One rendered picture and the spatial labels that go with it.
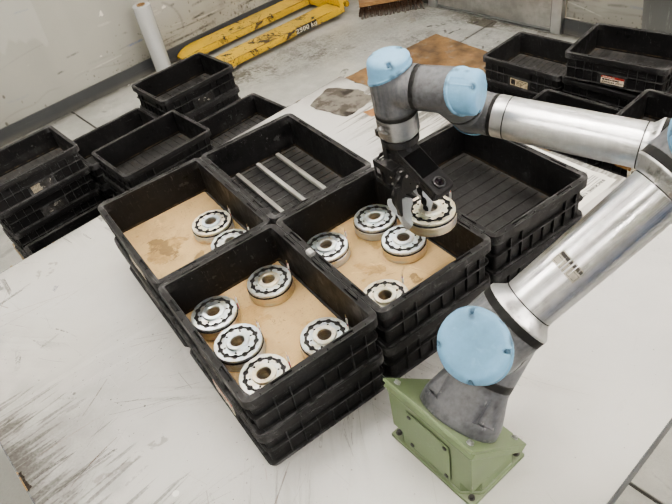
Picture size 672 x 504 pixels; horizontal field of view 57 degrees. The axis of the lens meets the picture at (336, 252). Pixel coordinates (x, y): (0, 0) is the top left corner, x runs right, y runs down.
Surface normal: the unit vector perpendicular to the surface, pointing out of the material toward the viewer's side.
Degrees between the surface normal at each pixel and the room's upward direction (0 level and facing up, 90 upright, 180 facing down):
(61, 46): 90
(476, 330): 52
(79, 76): 90
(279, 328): 0
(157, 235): 0
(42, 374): 0
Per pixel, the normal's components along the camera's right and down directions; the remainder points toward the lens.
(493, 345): -0.55, 0.04
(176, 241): -0.15, -0.73
